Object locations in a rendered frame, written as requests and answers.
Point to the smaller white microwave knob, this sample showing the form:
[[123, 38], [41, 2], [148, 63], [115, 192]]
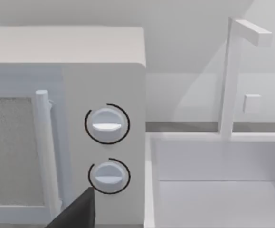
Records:
[[109, 176]]

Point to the pale microwave oven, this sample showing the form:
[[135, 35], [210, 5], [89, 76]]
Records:
[[118, 78]]

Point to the small white tap lever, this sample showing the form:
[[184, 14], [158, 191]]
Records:
[[252, 103]]

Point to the tall white tap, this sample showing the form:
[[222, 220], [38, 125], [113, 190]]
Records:
[[232, 83]]

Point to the larger white microwave knob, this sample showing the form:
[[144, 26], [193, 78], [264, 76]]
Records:
[[107, 124]]

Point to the white sink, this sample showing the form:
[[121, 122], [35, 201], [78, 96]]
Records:
[[211, 185]]

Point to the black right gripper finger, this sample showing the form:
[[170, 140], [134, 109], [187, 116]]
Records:
[[80, 210]]

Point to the microwave oven door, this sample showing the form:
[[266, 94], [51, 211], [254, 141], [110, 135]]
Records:
[[13, 142]]

